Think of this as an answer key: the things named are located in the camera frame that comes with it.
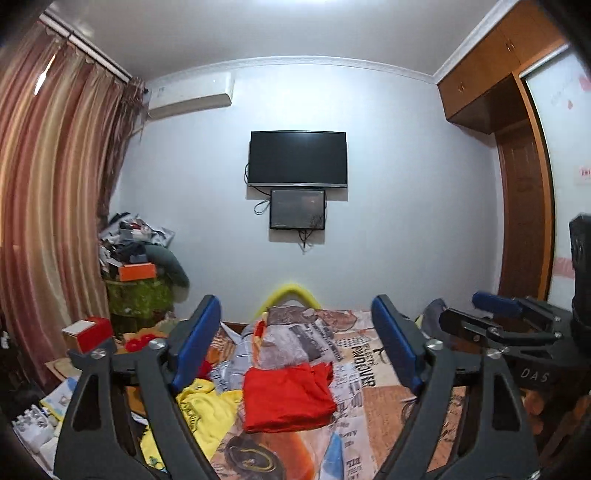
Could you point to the large wall television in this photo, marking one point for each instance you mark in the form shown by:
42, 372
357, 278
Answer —
297, 158

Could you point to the dark green cushion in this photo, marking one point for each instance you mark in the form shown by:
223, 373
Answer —
165, 261

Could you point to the white air conditioner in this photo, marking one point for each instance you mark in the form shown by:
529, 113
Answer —
189, 95

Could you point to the yellow foam headboard arch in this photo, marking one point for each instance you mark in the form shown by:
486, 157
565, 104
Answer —
287, 292

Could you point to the striped brown curtain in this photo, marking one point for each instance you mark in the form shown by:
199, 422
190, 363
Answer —
66, 122

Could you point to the wooden overhead cabinet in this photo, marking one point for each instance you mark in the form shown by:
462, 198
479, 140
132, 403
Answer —
481, 93

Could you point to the green patterned storage box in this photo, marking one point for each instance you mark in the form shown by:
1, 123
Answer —
141, 299

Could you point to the orange shoe box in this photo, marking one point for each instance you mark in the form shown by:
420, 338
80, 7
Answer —
136, 272

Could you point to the red and white box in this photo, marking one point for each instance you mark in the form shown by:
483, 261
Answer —
86, 334

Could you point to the yellow blanket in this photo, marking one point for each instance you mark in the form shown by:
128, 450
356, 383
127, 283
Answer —
208, 414

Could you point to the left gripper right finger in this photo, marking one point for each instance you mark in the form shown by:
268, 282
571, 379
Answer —
493, 438

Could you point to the red zip jacket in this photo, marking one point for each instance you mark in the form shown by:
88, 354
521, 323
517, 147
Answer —
289, 399

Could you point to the newspaper print bed quilt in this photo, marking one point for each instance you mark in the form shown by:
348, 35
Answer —
372, 403

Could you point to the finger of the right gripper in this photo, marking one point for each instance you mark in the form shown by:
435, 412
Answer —
496, 304
485, 329

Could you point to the small wall monitor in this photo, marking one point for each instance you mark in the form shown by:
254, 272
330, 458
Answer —
297, 209

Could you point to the red plush bird toy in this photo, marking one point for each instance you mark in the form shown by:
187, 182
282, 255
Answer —
136, 343

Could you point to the light blue pillow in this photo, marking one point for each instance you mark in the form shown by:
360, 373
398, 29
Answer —
235, 356

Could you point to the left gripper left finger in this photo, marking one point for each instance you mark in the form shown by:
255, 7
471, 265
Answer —
97, 440

